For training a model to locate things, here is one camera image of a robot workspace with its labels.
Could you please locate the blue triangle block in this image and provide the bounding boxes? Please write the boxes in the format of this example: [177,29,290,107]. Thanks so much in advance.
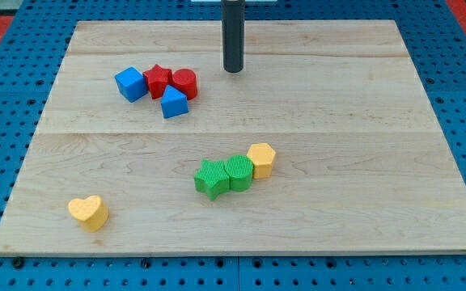
[160,85,189,119]

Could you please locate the blue cube block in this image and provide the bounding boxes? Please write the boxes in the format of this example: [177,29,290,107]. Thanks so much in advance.
[114,66,148,103]

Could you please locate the green cylinder block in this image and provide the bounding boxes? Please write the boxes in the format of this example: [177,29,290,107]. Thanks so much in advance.
[225,154,253,192]

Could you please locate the yellow hexagon block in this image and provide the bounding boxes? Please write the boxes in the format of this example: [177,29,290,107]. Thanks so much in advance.
[247,143,276,179]

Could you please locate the green star block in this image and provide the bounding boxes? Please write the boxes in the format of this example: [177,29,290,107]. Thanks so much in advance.
[194,159,230,201]

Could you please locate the red cylinder block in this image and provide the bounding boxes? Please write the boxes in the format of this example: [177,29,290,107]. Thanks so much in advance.
[172,68,198,100]

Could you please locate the wooden board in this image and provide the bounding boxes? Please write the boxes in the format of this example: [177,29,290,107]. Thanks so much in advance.
[0,20,466,257]

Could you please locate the red star block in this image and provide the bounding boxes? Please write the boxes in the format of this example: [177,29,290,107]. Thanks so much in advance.
[142,64,172,99]

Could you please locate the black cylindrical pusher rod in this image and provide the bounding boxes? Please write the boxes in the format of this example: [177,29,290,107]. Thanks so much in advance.
[221,0,245,73]

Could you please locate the yellow heart block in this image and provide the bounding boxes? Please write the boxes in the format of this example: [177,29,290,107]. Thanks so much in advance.
[68,195,109,232]

